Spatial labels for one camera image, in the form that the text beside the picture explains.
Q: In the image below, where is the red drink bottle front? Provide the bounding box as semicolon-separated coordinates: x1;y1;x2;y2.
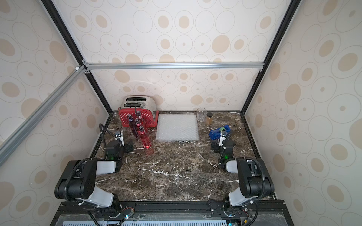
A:
139;126;152;149

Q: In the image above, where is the red drink bottle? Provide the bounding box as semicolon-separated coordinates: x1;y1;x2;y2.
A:
136;111;145;125
135;118;142;127
139;126;152;149

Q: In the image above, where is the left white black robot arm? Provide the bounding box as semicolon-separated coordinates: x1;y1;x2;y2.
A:
54;124;133;211

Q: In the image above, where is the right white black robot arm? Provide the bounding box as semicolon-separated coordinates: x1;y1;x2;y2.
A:
210;140;274;208

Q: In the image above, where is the blue tape dispenser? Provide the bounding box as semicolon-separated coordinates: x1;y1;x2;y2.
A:
208;125;231;140

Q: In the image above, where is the purple drink bottle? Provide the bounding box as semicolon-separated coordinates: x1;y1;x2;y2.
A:
127;114;139;137

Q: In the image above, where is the red drink bottle middle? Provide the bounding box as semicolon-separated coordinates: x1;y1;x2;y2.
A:
135;118;142;127

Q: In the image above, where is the brown spice jar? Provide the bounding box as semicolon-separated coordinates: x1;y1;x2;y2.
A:
205;112;213;126

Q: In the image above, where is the red drink bottle back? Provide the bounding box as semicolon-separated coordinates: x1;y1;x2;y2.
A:
136;111;145;125

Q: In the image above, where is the clear drinking glass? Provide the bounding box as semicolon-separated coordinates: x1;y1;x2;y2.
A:
197;108;207;122

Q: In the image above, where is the red perforated plastic basket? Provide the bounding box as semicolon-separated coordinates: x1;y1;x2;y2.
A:
118;108;159;128

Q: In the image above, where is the silver toaster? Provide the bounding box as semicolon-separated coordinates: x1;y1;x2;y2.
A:
118;96;157;113

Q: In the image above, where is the horizontal aluminium bar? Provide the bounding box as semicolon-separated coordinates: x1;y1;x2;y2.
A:
78;62;265;72

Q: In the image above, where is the left diagonal aluminium bar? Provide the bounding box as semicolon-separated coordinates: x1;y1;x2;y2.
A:
1;66;85;165

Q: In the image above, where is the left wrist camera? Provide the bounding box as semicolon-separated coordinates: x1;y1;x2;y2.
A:
115;131;125;147

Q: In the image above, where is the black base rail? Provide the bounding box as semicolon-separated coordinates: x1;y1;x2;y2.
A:
51;200;294;226

